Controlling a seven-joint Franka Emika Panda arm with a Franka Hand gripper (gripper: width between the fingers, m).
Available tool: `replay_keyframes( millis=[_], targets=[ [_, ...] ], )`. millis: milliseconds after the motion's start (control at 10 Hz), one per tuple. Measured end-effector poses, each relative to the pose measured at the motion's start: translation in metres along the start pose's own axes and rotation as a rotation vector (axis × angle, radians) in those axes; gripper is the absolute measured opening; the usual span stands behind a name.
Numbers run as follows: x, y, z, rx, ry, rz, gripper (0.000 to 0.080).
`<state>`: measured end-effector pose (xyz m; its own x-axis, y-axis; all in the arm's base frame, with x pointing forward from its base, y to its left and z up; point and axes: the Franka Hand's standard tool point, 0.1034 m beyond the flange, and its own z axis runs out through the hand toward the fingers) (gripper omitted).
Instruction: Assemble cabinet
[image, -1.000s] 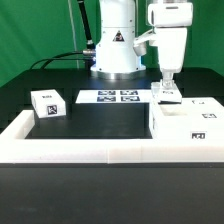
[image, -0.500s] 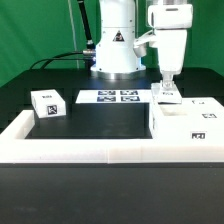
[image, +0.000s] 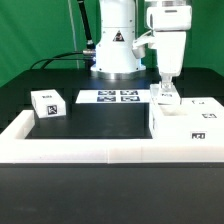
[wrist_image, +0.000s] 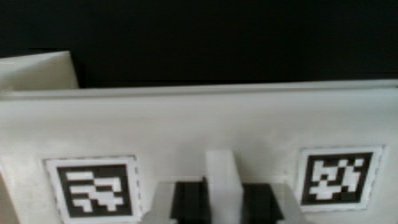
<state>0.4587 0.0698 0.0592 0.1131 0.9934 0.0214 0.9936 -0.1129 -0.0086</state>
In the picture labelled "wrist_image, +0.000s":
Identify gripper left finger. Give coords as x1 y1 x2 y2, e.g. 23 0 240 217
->
142 179 211 224

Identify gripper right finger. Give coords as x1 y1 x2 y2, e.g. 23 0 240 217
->
240 183 309 224

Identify white cabinet door panel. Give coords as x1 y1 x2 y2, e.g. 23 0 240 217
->
0 80 398 224

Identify white cabinet body box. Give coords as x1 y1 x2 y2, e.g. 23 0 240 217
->
0 51 78 91

